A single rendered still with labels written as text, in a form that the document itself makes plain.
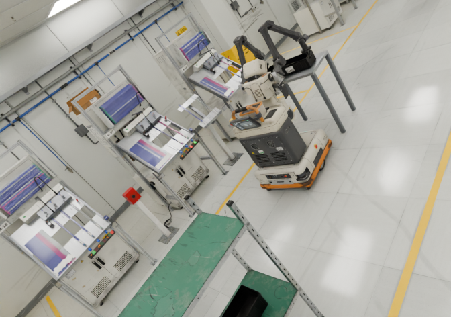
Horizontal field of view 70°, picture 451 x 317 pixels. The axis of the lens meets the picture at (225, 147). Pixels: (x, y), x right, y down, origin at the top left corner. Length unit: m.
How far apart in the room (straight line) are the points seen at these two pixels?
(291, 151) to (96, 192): 3.57
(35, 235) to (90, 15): 3.70
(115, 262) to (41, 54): 3.30
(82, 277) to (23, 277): 1.72
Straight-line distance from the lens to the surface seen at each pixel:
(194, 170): 4.45
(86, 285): 4.08
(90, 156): 5.60
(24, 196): 3.92
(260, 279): 2.31
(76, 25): 5.99
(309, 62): 3.53
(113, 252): 4.08
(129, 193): 3.84
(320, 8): 7.40
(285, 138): 2.97
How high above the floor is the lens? 1.94
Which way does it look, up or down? 23 degrees down
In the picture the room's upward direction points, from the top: 36 degrees counter-clockwise
